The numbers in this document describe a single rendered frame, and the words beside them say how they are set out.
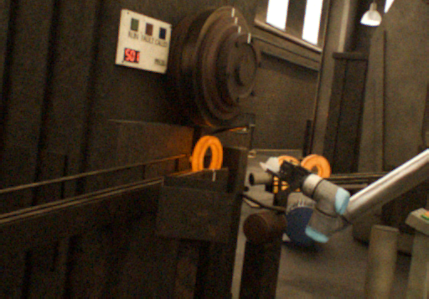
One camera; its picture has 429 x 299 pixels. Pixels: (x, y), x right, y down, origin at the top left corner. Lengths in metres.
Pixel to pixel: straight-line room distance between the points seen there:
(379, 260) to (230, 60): 1.13
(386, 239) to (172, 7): 1.34
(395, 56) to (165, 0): 2.98
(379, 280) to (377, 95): 2.44
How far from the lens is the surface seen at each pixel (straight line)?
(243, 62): 2.18
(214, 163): 2.32
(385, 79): 4.86
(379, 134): 4.80
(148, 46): 2.05
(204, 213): 1.59
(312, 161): 2.64
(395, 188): 2.21
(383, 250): 2.63
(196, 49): 2.06
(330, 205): 2.15
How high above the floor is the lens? 0.94
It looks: 3 degrees down
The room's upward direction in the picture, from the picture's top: 7 degrees clockwise
